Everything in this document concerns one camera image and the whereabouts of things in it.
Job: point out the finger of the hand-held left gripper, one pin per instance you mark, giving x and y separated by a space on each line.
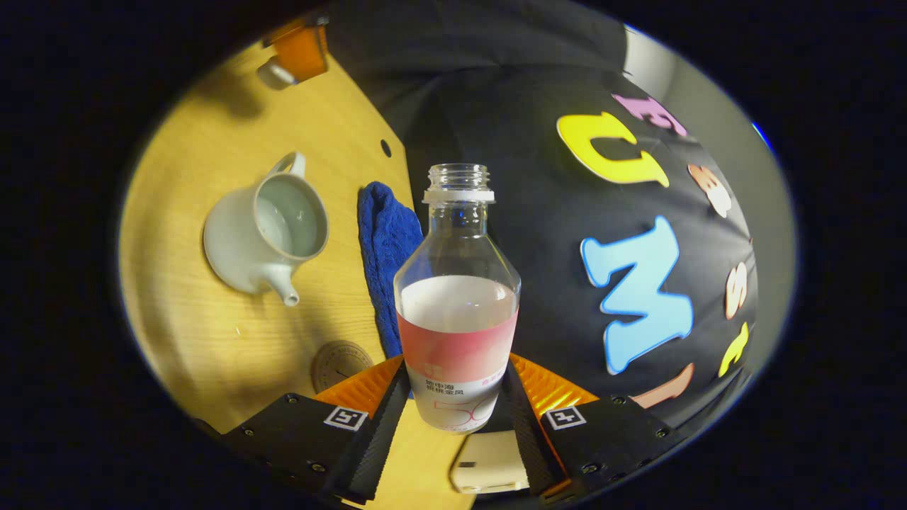
301 49

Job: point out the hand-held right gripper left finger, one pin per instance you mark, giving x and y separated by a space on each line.
375 439

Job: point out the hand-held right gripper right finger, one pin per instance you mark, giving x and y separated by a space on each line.
528 432

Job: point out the round brown coaster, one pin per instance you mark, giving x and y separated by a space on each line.
336 365

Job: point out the clear water bottle pink label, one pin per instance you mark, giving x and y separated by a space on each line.
457 333

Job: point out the white teacup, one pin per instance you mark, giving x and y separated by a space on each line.
234 248

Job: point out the white toaster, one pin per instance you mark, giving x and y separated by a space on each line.
489 464

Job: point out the blue towel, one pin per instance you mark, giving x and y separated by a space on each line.
386 248

